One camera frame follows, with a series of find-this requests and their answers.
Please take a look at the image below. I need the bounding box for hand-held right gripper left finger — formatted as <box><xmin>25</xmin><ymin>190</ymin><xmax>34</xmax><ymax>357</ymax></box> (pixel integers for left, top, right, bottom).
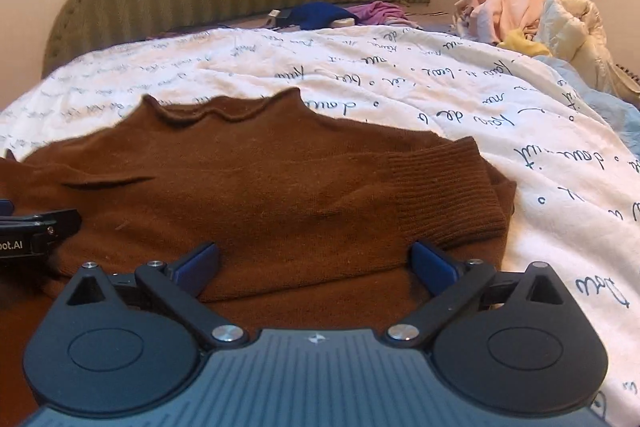
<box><xmin>66</xmin><ymin>241</ymin><xmax>251</xmax><ymax>349</ymax></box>

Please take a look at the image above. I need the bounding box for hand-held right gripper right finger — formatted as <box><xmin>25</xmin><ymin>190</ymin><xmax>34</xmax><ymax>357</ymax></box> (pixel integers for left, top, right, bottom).
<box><xmin>382</xmin><ymin>242</ymin><xmax>568</xmax><ymax>349</ymax></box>

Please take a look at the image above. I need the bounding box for brown knit sweater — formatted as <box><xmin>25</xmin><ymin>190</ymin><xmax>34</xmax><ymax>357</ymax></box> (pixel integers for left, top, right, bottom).
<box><xmin>0</xmin><ymin>88</ymin><xmax>517</xmax><ymax>340</ymax></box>

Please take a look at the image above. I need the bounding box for pink clothes pile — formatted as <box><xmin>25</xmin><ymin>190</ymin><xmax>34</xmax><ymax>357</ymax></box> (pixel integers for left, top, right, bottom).
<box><xmin>454</xmin><ymin>0</ymin><xmax>549</xmax><ymax>46</ymax></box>

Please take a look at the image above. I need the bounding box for white script-printed bedspread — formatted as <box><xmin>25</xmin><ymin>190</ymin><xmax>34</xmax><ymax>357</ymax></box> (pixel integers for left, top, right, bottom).
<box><xmin>0</xmin><ymin>24</ymin><xmax>640</xmax><ymax>423</ymax></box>

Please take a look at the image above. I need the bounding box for light blue sheet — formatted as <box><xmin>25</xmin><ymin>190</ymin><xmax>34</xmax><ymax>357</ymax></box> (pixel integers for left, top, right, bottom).
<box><xmin>540</xmin><ymin>54</ymin><xmax>640</xmax><ymax>160</ymax></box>

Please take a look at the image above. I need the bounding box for yellow cloth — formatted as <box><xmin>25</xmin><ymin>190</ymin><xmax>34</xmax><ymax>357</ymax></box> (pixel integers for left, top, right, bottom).
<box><xmin>497</xmin><ymin>29</ymin><xmax>554</xmax><ymax>58</ymax></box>

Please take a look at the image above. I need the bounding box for purple cloth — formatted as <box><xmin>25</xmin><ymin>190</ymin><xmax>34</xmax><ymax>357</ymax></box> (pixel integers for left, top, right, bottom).
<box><xmin>347</xmin><ymin>2</ymin><xmax>417</xmax><ymax>28</ymax></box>

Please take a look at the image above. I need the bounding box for cream puffy jacket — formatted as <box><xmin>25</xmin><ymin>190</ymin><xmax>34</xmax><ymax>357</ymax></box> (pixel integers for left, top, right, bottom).
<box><xmin>537</xmin><ymin>0</ymin><xmax>615</xmax><ymax>94</ymax></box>

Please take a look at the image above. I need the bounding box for blue cloth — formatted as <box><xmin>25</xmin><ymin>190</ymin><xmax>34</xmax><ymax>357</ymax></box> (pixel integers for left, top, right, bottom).
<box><xmin>287</xmin><ymin>2</ymin><xmax>359</xmax><ymax>30</ymax></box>

